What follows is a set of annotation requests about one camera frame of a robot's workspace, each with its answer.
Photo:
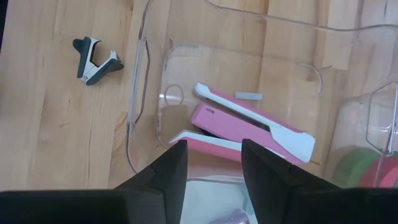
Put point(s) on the red tape roll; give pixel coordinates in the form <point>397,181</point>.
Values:
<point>387,174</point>

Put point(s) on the pink white stapler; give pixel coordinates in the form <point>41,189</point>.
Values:
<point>236,127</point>

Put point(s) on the purple staple remover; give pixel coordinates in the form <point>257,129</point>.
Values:
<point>231,217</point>

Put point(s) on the silver staple strip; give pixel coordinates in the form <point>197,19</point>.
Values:
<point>248,96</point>

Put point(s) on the clear plastic bin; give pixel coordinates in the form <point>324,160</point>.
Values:
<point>357,124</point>
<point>217,62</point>

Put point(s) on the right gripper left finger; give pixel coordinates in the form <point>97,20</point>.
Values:
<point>171,180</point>

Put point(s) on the white plastic bin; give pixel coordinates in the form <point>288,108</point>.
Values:
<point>211,199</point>

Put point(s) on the black staple remover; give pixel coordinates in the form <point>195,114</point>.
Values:
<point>88,70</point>

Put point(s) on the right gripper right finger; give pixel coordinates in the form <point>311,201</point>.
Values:
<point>267,180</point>

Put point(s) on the green tape roll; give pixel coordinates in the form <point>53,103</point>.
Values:
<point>354,165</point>

